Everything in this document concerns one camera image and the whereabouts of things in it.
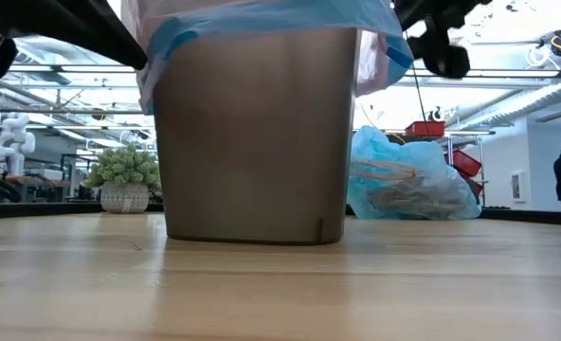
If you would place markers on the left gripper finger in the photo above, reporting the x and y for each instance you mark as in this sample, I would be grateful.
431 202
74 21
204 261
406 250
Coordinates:
95 33

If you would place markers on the red storage bin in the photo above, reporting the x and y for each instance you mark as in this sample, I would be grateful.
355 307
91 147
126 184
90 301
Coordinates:
465 163
425 129

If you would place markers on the white wall panel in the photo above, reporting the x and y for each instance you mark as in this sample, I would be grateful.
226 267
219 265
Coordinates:
516 186

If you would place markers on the dark grey trash bin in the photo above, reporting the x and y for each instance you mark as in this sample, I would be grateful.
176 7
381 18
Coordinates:
252 142

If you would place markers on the green succulent in white pot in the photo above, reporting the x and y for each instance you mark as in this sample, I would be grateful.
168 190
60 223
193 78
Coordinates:
124 170

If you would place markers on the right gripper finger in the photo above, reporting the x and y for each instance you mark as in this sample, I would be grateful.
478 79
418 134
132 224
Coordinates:
444 54

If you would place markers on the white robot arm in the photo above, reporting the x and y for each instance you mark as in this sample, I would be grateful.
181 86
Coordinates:
12 142

